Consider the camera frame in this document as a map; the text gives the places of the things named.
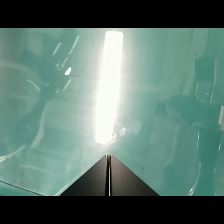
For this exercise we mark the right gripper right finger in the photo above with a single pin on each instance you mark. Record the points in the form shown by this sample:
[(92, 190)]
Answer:
[(126, 182)]

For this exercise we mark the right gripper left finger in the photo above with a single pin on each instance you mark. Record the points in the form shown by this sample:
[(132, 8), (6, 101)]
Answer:
[(93, 182)]

